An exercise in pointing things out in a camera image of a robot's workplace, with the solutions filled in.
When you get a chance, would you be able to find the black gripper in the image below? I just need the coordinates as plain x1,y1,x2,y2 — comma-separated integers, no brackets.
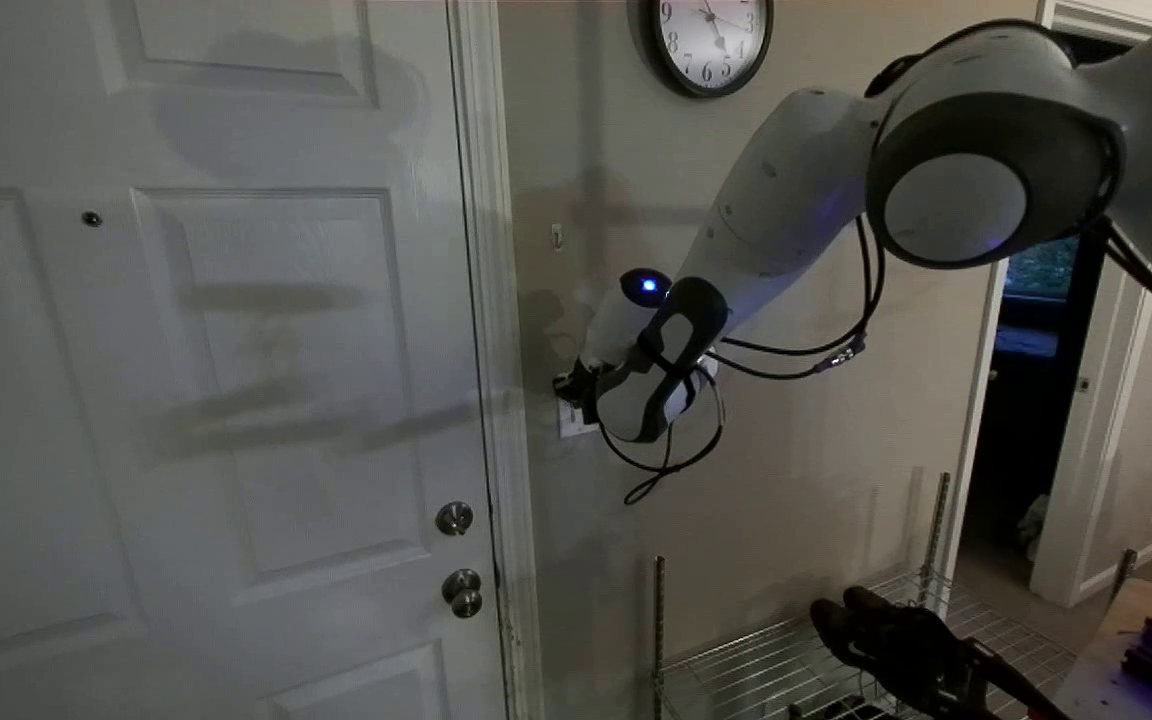
550,352,639,435

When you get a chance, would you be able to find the white door trim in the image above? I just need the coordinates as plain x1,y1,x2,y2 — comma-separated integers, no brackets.
439,0,550,720

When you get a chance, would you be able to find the silver deadbolt lock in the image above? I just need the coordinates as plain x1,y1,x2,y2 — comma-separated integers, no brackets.
433,499,475,545

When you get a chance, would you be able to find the silver door knob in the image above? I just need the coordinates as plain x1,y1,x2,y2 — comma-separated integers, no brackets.
438,566,488,624

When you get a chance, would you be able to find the white panelled door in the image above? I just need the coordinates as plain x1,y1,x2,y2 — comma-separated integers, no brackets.
0,0,508,720

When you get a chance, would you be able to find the black device on rack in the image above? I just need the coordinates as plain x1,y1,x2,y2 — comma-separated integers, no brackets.
809,584,1078,720

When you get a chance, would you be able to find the bluish lit window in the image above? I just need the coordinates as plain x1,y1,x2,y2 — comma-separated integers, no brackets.
994,234,1089,362

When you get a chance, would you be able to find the metal wire shelf rack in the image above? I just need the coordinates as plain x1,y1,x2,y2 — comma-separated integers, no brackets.
647,466,1104,720

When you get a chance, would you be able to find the round black-rimmed wall clock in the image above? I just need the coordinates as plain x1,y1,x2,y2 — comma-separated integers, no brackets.
637,0,776,102

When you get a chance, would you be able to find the white doorway frame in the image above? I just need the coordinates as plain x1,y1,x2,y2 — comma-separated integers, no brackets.
934,0,1152,613

